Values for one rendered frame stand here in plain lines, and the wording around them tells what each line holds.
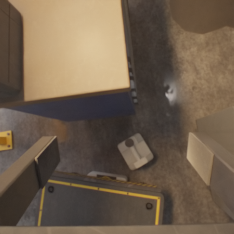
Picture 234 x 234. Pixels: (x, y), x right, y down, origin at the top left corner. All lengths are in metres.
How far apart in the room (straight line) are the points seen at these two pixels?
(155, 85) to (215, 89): 0.41
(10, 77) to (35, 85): 0.05
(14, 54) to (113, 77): 0.21
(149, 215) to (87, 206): 0.33
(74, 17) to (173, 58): 1.07
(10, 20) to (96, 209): 0.91
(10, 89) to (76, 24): 0.19
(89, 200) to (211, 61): 1.23
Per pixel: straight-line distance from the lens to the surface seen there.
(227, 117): 0.85
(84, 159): 1.35
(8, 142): 1.66
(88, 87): 0.34
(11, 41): 0.43
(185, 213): 1.38
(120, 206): 1.02
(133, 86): 0.72
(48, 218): 1.17
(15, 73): 0.41
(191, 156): 0.17
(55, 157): 0.16
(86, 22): 0.41
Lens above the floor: 1.26
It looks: 79 degrees down
